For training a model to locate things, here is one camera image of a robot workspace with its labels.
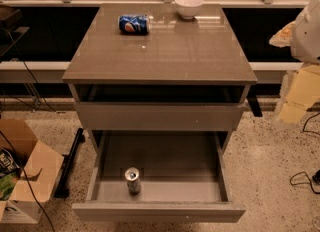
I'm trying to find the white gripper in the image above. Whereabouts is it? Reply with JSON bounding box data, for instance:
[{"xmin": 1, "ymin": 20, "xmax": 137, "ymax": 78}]
[{"xmin": 269, "ymin": 21, "xmax": 320, "ymax": 130}]

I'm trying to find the silver redbull can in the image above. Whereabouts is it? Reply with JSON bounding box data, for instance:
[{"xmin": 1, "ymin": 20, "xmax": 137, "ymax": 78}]
[{"xmin": 125, "ymin": 167, "xmax": 141, "ymax": 195}]

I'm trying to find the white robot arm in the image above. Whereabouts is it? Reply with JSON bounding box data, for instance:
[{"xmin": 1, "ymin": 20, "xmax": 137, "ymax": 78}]
[{"xmin": 269, "ymin": 0, "xmax": 320, "ymax": 128}]

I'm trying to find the grey drawer cabinet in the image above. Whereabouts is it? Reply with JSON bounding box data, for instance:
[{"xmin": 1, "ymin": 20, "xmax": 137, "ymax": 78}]
[{"xmin": 63, "ymin": 4, "xmax": 257, "ymax": 147}]

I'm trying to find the open middle drawer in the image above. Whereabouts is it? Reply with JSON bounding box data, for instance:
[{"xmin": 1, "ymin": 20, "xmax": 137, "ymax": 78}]
[{"xmin": 72, "ymin": 132, "xmax": 245, "ymax": 223}]

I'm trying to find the blue pepsi can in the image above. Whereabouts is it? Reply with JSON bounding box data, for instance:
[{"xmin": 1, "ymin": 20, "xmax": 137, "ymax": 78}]
[{"xmin": 118, "ymin": 14, "xmax": 149, "ymax": 35}]

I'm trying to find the closed upper drawer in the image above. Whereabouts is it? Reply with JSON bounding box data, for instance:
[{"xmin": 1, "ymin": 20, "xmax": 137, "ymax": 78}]
[{"xmin": 75, "ymin": 102, "xmax": 244, "ymax": 131}]

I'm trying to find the black table leg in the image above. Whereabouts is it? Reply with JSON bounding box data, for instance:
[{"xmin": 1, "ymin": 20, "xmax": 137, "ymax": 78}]
[{"xmin": 247, "ymin": 86, "xmax": 263, "ymax": 117}]

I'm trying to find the white bowl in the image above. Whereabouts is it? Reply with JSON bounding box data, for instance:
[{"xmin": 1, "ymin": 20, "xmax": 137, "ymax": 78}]
[{"xmin": 175, "ymin": 0, "xmax": 204, "ymax": 19}]

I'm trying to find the black floor bar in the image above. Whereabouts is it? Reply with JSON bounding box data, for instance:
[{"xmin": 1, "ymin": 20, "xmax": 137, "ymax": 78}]
[{"xmin": 54, "ymin": 128, "xmax": 85, "ymax": 199}]

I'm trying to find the brown cardboard box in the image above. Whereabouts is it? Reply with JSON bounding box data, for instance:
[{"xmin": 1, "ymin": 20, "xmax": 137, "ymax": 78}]
[{"xmin": 0, "ymin": 119, "xmax": 63, "ymax": 224}]

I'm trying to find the dark snack bag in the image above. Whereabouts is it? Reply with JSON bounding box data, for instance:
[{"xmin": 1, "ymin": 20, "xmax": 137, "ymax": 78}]
[{"xmin": 0, "ymin": 148, "xmax": 20, "ymax": 178}]

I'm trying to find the green snack bag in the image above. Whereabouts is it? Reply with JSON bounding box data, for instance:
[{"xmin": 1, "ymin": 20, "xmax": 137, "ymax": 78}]
[{"xmin": 0, "ymin": 172, "xmax": 19, "ymax": 201}]

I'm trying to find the black cable on left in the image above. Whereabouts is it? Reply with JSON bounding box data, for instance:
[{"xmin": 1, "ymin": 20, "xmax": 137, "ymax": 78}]
[{"xmin": 0, "ymin": 25, "xmax": 58, "ymax": 232}]

